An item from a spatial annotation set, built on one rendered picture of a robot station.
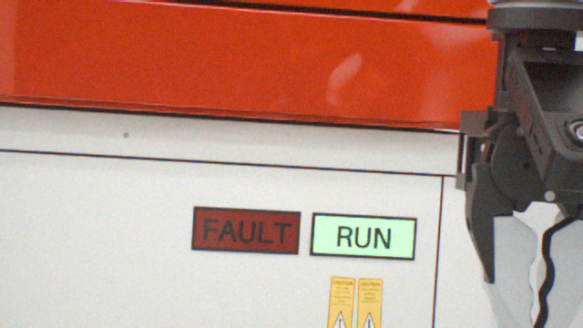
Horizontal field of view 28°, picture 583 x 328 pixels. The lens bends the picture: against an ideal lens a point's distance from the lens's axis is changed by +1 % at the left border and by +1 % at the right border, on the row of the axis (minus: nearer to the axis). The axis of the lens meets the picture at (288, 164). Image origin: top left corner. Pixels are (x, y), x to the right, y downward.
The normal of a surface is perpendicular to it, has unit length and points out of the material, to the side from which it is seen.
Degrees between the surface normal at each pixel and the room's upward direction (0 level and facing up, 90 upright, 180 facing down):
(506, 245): 90
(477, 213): 90
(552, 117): 33
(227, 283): 90
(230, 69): 90
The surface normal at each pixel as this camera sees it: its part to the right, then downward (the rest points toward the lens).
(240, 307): 0.11, 0.06
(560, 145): 0.11, -0.80
